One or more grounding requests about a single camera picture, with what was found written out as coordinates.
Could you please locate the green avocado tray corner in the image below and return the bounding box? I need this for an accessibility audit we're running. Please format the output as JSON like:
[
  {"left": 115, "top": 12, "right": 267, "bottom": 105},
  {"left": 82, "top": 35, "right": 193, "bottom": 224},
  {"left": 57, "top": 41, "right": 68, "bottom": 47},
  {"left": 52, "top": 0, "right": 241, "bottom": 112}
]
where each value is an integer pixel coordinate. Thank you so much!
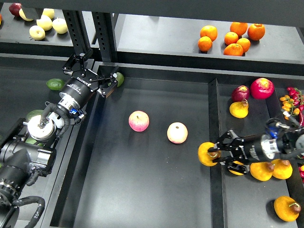
[{"left": 116, "top": 72, "right": 124, "bottom": 87}]

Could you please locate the pale yellow apple right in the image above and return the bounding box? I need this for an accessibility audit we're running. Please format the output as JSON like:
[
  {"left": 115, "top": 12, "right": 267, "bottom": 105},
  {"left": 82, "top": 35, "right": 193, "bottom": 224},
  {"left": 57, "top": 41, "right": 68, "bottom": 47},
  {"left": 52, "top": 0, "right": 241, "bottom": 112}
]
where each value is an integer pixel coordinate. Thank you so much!
[{"left": 52, "top": 18, "right": 68, "bottom": 34}]

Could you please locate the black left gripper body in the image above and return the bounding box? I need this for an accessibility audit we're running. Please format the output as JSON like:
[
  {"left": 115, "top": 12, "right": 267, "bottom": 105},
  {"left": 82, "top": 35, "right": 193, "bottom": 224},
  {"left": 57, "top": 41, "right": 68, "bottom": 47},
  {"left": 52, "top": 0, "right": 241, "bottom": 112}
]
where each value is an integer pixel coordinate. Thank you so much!
[{"left": 58, "top": 69, "right": 102, "bottom": 111}]

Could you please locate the orange top left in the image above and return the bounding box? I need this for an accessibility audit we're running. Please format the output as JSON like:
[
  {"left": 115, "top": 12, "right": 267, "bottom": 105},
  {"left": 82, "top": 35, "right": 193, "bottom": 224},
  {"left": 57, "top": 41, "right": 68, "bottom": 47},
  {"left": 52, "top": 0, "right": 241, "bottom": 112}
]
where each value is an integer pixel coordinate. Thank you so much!
[{"left": 200, "top": 25, "right": 218, "bottom": 42}]

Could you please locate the pale yellow apple front left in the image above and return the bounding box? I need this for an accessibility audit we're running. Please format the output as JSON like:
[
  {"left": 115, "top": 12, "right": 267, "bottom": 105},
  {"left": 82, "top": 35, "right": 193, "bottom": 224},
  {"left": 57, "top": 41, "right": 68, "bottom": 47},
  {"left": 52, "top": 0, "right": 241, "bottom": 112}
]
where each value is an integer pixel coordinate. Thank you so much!
[{"left": 29, "top": 25, "right": 46, "bottom": 40}]

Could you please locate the dark red apple right tray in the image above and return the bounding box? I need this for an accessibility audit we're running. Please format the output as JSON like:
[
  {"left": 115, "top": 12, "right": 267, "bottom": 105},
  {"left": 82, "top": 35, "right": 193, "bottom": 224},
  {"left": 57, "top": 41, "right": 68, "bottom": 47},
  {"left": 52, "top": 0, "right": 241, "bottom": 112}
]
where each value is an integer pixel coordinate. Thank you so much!
[{"left": 231, "top": 85, "right": 250, "bottom": 102}]

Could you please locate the bright red apple right tray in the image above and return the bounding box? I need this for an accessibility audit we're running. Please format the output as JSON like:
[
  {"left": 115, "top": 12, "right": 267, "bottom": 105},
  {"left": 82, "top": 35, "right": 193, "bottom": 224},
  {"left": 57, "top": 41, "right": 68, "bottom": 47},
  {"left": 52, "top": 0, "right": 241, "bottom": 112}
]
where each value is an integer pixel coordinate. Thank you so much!
[{"left": 249, "top": 78, "right": 275, "bottom": 99}]

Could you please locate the orange lower left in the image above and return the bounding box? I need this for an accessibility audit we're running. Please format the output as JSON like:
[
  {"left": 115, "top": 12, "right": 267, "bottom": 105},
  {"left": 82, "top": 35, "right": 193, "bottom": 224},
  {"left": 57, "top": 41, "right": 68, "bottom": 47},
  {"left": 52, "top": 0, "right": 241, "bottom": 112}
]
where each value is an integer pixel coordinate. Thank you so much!
[{"left": 198, "top": 36, "right": 212, "bottom": 52}]

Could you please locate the green avocado cluster lower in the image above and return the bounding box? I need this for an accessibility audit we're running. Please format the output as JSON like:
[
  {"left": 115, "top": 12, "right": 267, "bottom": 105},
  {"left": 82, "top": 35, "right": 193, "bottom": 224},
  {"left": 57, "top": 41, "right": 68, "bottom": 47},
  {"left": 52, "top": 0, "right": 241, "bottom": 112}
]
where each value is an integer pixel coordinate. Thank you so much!
[{"left": 25, "top": 137, "right": 44, "bottom": 146}]

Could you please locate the dark red apple shelf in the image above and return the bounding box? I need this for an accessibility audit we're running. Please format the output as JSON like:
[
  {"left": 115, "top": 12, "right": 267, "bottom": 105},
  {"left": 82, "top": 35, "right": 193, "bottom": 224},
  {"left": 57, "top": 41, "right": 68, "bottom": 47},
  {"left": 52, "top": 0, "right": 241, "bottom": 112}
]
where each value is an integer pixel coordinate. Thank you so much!
[{"left": 9, "top": 3, "right": 22, "bottom": 17}]

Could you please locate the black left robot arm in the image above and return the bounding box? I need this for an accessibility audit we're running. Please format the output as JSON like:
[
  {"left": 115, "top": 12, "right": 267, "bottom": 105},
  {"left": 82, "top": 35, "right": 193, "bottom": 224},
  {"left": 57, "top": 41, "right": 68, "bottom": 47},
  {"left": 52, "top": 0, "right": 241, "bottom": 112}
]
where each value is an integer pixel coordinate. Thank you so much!
[{"left": 0, "top": 50, "right": 123, "bottom": 228}]

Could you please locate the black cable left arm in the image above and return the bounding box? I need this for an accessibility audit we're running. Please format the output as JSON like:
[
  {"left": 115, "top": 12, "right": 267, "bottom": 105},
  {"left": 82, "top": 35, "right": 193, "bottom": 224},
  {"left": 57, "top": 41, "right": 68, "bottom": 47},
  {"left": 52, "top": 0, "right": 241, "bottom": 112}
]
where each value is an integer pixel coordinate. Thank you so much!
[{"left": 13, "top": 196, "right": 46, "bottom": 228}]

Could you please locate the yellow apple partly hidden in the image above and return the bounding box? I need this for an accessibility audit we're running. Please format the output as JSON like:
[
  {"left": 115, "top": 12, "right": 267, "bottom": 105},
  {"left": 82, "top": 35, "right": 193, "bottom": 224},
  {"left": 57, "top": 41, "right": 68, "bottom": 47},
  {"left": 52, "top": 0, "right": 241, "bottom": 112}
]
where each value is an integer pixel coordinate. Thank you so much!
[{"left": 19, "top": 9, "right": 33, "bottom": 21}]

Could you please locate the pale yellow apple back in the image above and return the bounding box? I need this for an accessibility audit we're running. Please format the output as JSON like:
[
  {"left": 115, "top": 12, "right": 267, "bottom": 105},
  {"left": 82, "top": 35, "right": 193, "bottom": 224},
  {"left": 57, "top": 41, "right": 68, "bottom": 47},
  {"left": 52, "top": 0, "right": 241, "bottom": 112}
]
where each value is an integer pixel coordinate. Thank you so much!
[{"left": 42, "top": 8, "right": 55, "bottom": 19}]

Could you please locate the yellow pear with long stem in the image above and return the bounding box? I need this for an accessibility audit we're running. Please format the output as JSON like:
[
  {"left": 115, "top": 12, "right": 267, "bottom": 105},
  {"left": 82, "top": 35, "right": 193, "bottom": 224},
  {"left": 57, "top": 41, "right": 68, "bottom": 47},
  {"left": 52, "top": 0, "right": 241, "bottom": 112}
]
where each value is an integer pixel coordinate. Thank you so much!
[{"left": 228, "top": 161, "right": 247, "bottom": 176}]

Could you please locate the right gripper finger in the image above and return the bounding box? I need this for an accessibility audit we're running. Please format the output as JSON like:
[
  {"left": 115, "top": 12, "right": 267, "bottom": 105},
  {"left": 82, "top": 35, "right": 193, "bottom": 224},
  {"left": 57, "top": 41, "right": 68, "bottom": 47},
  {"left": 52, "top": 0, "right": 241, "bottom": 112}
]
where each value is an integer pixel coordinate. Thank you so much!
[
  {"left": 212, "top": 157, "right": 249, "bottom": 173},
  {"left": 208, "top": 129, "right": 245, "bottom": 152}
]

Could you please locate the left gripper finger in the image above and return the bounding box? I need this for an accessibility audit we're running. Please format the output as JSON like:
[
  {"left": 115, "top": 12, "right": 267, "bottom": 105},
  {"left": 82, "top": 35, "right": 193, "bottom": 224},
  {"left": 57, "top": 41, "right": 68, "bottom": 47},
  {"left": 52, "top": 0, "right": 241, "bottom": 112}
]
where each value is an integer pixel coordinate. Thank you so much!
[
  {"left": 62, "top": 48, "right": 93, "bottom": 77},
  {"left": 94, "top": 66, "right": 119, "bottom": 98}
]

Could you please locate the orange top middle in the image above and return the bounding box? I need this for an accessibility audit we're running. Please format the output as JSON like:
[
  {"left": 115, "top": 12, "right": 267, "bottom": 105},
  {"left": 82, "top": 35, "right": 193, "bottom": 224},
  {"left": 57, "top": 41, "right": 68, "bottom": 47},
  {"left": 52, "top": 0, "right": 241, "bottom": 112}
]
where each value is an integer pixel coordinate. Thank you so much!
[{"left": 230, "top": 22, "right": 248, "bottom": 37}]

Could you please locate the black shelf upright post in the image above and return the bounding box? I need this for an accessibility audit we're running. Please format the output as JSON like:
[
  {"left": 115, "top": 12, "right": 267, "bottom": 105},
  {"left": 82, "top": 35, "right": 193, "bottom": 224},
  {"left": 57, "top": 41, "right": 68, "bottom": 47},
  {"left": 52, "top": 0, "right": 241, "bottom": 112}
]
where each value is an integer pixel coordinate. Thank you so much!
[{"left": 62, "top": 10, "right": 118, "bottom": 63}]

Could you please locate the small orange centre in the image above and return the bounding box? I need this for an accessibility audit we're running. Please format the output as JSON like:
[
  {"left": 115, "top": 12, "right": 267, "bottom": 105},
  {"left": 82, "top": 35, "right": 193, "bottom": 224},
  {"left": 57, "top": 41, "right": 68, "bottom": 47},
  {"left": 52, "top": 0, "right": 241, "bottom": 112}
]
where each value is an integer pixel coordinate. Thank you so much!
[{"left": 224, "top": 31, "right": 239, "bottom": 46}]

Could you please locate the cherry tomato and chili bunch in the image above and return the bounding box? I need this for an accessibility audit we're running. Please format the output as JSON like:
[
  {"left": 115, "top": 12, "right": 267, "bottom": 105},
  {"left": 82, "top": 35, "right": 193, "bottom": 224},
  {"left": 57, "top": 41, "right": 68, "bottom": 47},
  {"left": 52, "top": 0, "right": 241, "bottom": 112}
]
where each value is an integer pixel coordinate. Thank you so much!
[{"left": 279, "top": 87, "right": 304, "bottom": 126}]

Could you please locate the red pink apple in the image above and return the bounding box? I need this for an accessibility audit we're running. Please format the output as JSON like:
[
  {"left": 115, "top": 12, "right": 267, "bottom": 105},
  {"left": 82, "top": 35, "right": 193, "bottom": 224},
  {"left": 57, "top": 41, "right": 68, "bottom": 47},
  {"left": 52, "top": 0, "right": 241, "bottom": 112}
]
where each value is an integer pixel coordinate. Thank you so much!
[{"left": 128, "top": 110, "right": 150, "bottom": 132}]

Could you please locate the yellow pear upper right tray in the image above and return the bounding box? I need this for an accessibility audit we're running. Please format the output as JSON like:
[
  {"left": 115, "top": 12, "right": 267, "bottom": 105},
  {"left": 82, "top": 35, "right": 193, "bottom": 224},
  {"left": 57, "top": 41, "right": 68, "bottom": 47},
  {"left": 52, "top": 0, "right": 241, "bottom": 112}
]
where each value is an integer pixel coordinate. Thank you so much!
[{"left": 229, "top": 99, "right": 249, "bottom": 119}]

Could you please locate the orange front bottom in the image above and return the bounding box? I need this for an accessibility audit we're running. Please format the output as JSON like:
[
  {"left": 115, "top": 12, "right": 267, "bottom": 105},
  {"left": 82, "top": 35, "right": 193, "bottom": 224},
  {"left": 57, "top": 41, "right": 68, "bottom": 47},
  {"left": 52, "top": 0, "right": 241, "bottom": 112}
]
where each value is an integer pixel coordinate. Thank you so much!
[{"left": 223, "top": 43, "right": 243, "bottom": 56}]

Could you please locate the small orange right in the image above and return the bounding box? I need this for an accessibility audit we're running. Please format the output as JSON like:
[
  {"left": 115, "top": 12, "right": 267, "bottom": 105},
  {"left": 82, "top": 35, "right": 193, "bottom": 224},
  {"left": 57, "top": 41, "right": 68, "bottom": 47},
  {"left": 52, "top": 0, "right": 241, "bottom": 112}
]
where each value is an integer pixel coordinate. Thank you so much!
[{"left": 237, "top": 38, "right": 251, "bottom": 53}]

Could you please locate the pale yellow pink apple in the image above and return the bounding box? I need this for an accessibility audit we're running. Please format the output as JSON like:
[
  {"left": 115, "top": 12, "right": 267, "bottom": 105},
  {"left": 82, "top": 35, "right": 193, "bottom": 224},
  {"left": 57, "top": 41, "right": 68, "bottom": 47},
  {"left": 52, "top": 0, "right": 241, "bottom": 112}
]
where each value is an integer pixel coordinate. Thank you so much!
[{"left": 167, "top": 122, "right": 188, "bottom": 144}]

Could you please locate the black centre tray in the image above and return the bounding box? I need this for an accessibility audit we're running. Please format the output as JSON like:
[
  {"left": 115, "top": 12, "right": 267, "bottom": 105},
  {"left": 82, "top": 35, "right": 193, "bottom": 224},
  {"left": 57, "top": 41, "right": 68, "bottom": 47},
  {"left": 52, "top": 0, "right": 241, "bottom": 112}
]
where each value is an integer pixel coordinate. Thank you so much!
[{"left": 41, "top": 61, "right": 226, "bottom": 228}]

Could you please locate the orange top right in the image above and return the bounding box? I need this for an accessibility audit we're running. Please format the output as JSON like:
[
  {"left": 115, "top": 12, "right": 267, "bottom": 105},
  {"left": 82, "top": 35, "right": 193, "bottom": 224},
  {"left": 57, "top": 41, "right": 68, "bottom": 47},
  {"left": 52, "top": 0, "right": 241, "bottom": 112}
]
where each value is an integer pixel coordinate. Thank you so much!
[{"left": 247, "top": 23, "right": 266, "bottom": 41}]

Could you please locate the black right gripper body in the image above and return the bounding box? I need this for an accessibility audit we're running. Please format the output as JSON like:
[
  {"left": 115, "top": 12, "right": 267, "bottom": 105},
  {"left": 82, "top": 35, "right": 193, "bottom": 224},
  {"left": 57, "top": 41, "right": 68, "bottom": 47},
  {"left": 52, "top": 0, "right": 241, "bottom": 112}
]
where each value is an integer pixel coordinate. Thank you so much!
[{"left": 234, "top": 134, "right": 282, "bottom": 164}]

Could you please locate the pale yellow apple middle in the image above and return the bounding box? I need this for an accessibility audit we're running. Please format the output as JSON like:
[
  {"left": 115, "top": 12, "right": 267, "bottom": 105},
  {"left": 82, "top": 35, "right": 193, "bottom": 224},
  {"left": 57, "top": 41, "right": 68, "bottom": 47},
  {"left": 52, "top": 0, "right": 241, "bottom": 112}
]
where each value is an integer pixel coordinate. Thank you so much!
[{"left": 36, "top": 15, "right": 53, "bottom": 31}]

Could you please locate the small orange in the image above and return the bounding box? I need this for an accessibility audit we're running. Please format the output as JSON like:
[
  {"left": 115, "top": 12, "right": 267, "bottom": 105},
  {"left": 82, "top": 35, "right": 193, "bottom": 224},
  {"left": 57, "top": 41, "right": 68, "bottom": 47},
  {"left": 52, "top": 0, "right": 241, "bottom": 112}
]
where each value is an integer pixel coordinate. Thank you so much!
[
  {"left": 237, "top": 38, "right": 251, "bottom": 53},
  {"left": 224, "top": 31, "right": 239, "bottom": 46}
]

